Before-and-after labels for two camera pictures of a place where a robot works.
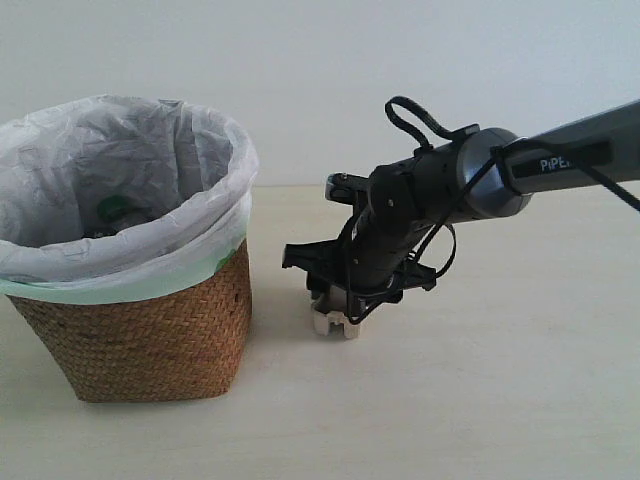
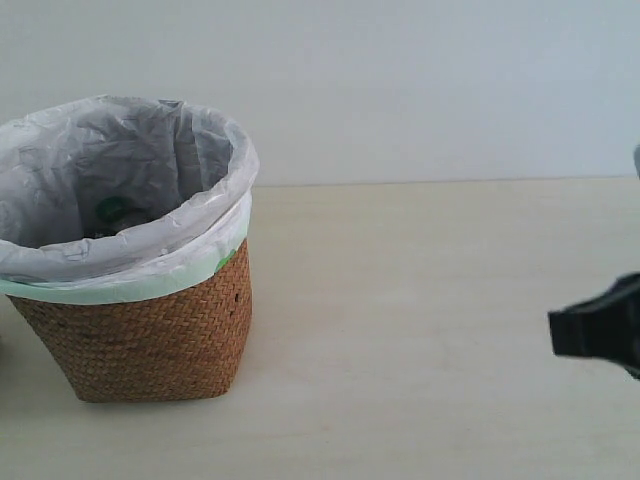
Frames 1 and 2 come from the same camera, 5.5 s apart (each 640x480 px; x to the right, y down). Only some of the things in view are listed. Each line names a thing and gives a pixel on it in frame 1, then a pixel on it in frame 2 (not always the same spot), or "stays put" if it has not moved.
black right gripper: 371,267 to 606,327
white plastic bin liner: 115,198 stays put
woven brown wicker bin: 178,344 stays put
